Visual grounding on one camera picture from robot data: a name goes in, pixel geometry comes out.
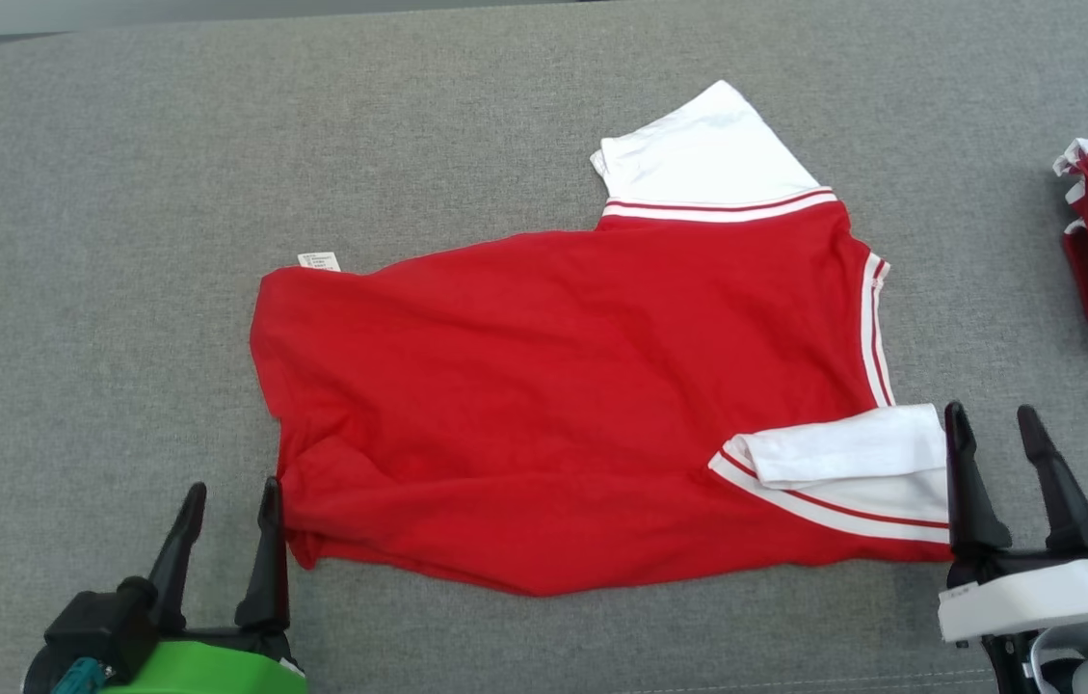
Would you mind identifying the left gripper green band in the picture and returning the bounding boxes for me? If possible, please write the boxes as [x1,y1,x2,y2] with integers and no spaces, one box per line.
[98,475,310,694]

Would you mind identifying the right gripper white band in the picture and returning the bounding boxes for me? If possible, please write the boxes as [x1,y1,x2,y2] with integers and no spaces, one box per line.
[936,400,1088,645]

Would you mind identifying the red shirt with white sleeves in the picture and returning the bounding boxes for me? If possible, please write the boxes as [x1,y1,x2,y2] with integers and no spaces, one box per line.
[250,80,952,599]

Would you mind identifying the left cable with teal connector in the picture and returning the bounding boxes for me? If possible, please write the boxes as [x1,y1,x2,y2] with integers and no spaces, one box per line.
[50,655,116,694]

